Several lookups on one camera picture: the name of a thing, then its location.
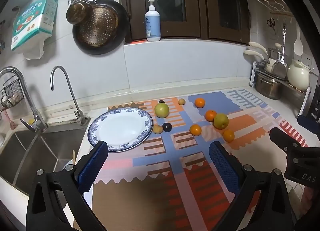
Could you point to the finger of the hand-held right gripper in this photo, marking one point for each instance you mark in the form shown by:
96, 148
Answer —
282, 138
308, 122

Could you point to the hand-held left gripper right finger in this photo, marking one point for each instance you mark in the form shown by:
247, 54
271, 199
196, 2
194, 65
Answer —
222, 168

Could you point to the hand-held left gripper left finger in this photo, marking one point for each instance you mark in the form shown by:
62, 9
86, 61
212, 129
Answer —
92, 166

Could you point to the orange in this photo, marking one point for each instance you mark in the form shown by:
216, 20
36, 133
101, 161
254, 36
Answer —
228, 135
210, 115
200, 102
195, 129

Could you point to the blue patterned white plate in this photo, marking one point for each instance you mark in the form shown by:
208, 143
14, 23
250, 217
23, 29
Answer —
120, 131

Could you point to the green apple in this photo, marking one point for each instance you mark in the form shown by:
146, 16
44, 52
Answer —
161, 109
221, 121

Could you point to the dark plum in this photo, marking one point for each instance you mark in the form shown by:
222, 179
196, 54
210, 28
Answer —
162, 101
166, 127

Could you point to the black appliance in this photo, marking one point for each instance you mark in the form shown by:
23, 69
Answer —
315, 103

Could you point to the wooden chopsticks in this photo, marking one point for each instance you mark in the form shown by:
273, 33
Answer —
74, 157

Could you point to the cream ceramic pitcher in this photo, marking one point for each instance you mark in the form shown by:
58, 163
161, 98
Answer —
298, 76

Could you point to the colourful patterned mat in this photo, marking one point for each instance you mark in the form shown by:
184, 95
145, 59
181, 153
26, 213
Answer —
175, 151

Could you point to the large steel pot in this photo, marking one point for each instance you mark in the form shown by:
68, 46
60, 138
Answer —
267, 87

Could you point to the steel sink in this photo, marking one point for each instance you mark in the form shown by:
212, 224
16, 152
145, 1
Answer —
37, 151

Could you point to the steel spatula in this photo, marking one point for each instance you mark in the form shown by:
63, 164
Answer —
280, 68

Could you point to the large steel faucet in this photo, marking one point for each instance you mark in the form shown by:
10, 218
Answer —
37, 121

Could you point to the slim gooseneck faucet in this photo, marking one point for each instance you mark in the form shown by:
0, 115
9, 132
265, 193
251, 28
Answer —
72, 96

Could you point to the small yellow fruit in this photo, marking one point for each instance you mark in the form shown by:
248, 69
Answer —
157, 129
181, 101

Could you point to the white spoon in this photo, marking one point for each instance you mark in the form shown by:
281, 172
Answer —
298, 46

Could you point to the black scissors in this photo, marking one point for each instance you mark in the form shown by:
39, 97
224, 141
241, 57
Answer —
271, 23

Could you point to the white plastic bag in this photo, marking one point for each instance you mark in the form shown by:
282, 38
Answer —
33, 51

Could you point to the metal colander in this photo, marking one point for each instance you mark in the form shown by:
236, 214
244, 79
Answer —
100, 26

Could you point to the black frying pan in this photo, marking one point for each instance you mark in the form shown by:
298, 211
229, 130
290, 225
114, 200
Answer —
125, 28

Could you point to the white pump bottle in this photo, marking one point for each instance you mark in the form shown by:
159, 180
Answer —
152, 26

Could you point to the small copper pot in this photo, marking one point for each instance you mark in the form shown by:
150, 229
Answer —
77, 12

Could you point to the teal tissue pack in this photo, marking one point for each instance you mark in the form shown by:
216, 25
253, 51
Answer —
30, 21

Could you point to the white wall socket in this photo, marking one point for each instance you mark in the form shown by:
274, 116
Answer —
307, 61

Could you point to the dark wooden window frame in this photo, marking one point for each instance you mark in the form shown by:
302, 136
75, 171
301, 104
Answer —
197, 8

